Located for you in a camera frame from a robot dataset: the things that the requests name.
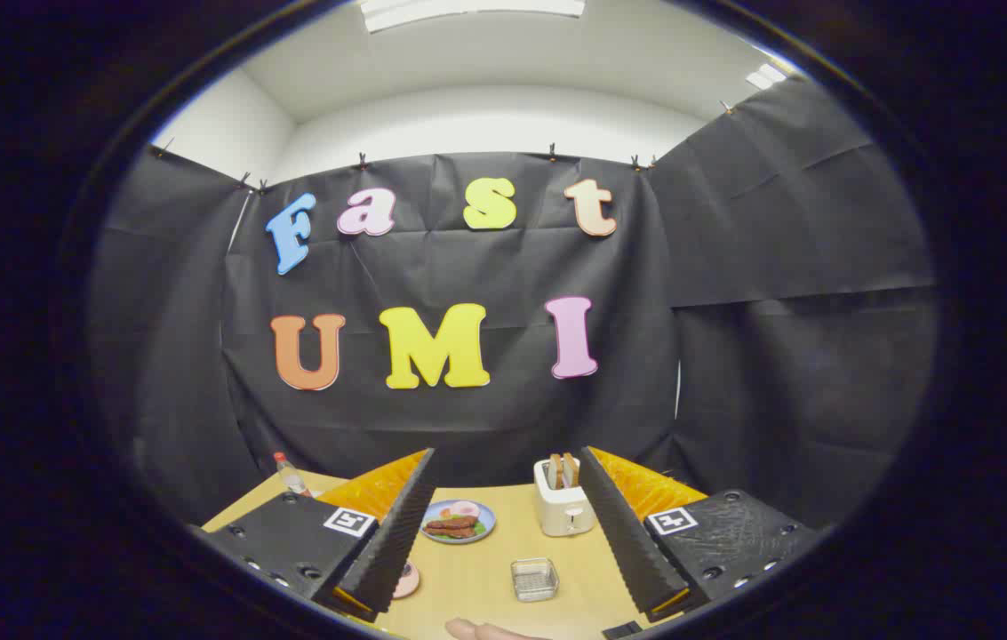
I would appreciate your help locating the clear water bottle red label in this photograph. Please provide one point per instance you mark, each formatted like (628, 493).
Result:
(291, 476)

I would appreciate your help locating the blue food plate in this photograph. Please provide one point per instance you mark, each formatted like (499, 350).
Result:
(481, 532)

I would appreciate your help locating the white toaster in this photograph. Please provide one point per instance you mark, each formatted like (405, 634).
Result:
(561, 516)

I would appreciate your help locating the pink ham slice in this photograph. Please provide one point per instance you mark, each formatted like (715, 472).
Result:
(465, 509)

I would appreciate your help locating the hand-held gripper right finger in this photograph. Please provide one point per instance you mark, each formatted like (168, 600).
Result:
(623, 542)

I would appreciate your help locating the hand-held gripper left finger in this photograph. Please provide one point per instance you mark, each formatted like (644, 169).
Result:
(396, 542)

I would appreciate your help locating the row of black clips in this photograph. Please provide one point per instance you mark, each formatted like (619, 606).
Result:
(362, 161)

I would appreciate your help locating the brown meat piece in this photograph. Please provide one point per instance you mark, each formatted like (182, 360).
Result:
(454, 532)
(452, 524)

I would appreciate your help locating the toast bread slice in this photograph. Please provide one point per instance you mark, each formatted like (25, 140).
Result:
(555, 471)
(571, 469)

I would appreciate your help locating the pink plate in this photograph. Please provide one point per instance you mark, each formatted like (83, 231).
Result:
(408, 582)

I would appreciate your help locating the small ceiling light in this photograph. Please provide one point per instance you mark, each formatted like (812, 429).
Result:
(765, 76)

